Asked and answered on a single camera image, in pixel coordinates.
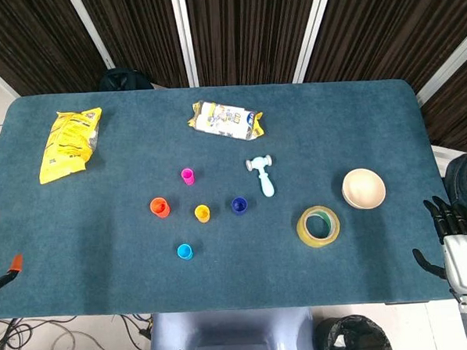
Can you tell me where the white and yellow snack package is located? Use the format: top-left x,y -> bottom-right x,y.
186,97 -> 265,143

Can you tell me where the large orange plastic cup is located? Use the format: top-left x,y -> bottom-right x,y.
149,197 -> 171,219

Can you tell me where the black trash bin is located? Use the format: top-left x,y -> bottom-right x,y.
313,312 -> 394,350

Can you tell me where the black floor cable tangle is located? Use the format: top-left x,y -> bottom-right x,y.
0,314 -> 79,350

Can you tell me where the light blue toy hammer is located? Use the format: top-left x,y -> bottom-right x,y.
244,153 -> 277,200

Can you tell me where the person's blue jeans leg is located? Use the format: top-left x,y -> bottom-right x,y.
443,153 -> 467,215

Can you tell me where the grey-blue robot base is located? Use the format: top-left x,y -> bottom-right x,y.
148,304 -> 318,350

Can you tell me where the beige bowl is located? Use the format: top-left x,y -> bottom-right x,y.
340,166 -> 388,211

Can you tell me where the yellow snack bag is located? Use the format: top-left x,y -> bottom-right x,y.
35,106 -> 107,185

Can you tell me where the dark blue plastic cup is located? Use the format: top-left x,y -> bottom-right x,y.
230,196 -> 249,216

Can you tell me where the light blue plastic cup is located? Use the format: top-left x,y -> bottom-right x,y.
176,243 -> 195,262

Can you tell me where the black chair back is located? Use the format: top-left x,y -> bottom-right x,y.
97,66 -> 154,92

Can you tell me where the yellow plastic cup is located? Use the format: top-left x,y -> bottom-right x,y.
193,204 -> 212,224

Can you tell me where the teal table cloth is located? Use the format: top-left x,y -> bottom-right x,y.
0,73 -> 456,324

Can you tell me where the white floor cable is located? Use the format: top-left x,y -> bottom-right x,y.
49,327 -> 110,350

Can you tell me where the yellow clear tape roll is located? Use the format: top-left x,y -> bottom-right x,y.
295,204 -> 342,250

